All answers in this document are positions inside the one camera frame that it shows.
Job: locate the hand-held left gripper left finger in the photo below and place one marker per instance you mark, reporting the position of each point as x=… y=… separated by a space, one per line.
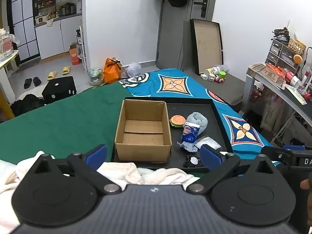
x=97 y=154

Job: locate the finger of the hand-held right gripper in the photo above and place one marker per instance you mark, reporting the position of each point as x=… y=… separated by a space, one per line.
x=280 y=154

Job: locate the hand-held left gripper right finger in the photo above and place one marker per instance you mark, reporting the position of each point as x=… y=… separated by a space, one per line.
x=209 y=157

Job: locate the clear bag of white stuffing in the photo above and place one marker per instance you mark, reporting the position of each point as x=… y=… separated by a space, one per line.
x=209 y=141

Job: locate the black lace fabric flower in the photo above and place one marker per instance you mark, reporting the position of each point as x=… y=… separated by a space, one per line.
x=193 y=160

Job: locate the grey denim fabric toy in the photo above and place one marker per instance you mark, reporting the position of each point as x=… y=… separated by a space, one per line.
x=189 y=146

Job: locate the blue tissue packet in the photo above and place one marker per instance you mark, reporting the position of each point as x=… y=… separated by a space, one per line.
x=190 y=132

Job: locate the grey plush paw toy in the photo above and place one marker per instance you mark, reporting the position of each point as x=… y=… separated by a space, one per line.
x=198 y=120

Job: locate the black tray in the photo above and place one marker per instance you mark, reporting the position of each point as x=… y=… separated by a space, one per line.
x=212 y=117

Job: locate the hamburger plush toy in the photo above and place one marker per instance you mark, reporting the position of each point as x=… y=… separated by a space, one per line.
x=178 y=120

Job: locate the brown cardboard box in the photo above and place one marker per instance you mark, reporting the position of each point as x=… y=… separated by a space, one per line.
x=143 y=136

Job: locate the person's right hand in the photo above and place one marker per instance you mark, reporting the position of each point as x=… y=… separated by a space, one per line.
x=306 y=184

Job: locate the beige tote bag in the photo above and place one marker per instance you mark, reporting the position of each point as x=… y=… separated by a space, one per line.
x=271 y=114

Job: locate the white fluffy towel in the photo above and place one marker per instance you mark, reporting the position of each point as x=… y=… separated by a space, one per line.
x=146 y=175

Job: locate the green printed paper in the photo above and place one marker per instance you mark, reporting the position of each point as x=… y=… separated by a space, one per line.
x=295 y=93

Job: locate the red bag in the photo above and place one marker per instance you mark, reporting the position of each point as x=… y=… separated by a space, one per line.
x=256 y=92

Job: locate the grey cushioned bench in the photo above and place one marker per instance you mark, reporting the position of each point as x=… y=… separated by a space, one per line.
x=226 y=90

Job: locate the blue patterned blanket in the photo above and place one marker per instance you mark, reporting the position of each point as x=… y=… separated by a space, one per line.
x=195 y=87

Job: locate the plastic bottle with red label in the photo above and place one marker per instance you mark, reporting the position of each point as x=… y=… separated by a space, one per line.
x=292 y=79

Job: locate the black dice stool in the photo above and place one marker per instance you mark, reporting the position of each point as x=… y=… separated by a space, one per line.
x=59 y=87

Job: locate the white desk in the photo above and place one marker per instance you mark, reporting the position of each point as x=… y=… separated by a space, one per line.
x=248 y=82

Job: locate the clear bag with green contents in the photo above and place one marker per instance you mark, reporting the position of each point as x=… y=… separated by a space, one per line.
x=95 y=76

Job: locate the white charger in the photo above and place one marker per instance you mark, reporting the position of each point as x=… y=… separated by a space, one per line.
x=204 y=77

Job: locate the orange bag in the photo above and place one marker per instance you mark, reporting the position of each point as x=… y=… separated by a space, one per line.
x=112 y=73

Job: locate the brown patterned boxes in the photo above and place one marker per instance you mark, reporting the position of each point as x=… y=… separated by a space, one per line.
x=260 y=72

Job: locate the red packet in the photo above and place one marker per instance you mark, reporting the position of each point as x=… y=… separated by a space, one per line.
x=274 y=68

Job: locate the black cloth heap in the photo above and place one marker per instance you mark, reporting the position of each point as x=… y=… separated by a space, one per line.
x=26 y=103

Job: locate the white plastic jar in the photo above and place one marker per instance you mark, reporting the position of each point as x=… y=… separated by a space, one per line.
x=214 y=69

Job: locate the yellow slipper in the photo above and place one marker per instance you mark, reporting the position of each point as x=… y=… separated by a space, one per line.
x=66 y=70
x=52 y=75

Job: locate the white plastic bag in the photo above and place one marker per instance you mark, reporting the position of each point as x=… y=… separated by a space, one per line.
x=133 y=70

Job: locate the black slipper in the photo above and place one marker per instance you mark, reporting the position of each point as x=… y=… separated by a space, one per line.
x=28 y=83
x=37 y=81

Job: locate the orange ball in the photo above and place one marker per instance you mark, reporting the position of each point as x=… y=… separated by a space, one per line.
x=297 y=58

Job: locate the orange cardboard box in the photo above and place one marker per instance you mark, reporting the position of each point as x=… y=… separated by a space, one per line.
x=74 y=56

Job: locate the grey drawer organizer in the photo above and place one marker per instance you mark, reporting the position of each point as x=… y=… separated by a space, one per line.
x=275 y=51

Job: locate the white storage rack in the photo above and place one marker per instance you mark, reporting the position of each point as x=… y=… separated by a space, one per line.
x=83 y=51

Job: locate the wicker basket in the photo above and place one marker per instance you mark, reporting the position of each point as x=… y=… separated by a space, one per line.
x=297 y=46

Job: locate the black tray lid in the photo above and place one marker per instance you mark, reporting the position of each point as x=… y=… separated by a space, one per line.
x=208 y=46

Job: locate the black spray bottle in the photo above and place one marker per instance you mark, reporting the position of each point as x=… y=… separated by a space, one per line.
x=78 y=39

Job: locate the dark clutter pile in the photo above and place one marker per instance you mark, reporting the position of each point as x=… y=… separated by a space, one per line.
x=281 y=34

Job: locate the white kitchen cabinet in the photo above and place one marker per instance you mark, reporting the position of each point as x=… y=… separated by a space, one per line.
x=51 y=39

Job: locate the white table with yellow leg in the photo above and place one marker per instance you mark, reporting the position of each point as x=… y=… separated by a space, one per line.
x=9 y=58

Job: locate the grey door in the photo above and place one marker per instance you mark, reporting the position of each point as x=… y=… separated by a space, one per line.
x=175 y=29

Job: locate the beige dish cloth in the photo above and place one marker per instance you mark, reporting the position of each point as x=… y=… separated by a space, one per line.
x=50 y=22

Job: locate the black framed glass door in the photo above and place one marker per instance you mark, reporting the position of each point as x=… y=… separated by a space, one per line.
x=26 y=29

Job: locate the kitchen shelf with jars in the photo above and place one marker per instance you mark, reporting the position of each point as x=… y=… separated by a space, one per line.
x=58 y=7

